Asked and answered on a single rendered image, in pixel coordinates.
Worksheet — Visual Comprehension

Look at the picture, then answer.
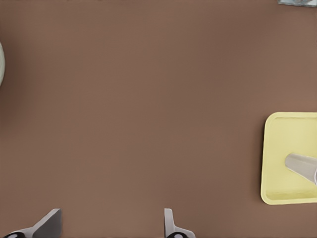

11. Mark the white IKEA cup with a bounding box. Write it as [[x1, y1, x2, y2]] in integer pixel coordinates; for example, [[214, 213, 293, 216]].
[[284, 153, 317, 186]]

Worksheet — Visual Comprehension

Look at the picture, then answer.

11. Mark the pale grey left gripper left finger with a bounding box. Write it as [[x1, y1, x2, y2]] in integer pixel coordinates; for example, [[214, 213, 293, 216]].
[[1, 208, 62, 238]]

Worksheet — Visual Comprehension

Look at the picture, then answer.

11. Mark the silver frame post foot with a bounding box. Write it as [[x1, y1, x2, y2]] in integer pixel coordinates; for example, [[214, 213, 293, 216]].
[[277, 0, 317, 7]]

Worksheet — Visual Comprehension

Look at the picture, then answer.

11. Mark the pale green round plate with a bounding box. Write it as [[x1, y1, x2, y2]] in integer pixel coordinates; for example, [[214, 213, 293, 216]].
[[0, 41, 6, 88]]

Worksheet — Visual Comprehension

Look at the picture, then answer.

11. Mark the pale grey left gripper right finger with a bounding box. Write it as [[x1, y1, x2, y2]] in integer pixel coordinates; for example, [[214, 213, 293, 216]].
[[163, 208, 196, 238]]

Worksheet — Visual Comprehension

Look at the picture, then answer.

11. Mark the yellow plastic tray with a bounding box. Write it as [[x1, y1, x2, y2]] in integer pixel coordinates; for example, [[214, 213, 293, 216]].
[[260, 112, 317, 205]]

